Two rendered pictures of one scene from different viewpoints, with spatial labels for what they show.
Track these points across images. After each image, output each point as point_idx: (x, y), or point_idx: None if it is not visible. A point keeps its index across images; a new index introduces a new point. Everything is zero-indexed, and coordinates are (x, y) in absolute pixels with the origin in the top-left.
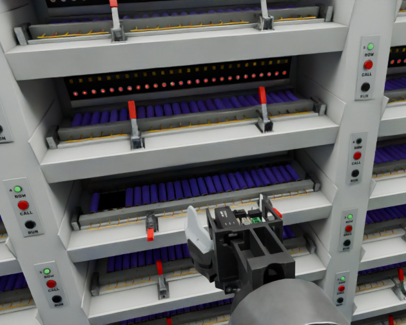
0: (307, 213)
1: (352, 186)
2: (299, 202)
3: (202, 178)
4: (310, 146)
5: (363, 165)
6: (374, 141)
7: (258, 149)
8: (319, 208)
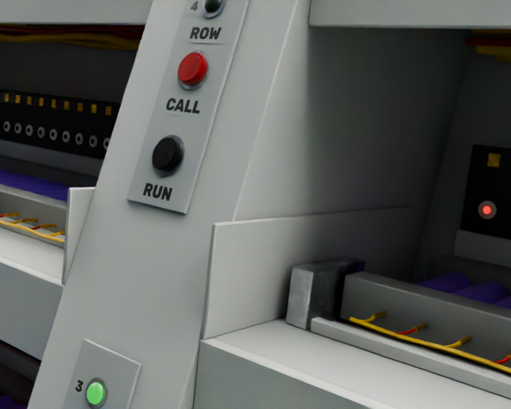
0: None
1: (148, 226)
2: (27, 251)
3: (4, 171)
4: (94, 19)
5: (207, 126)
6: (281, 20)
7: None
8: (27, 281)
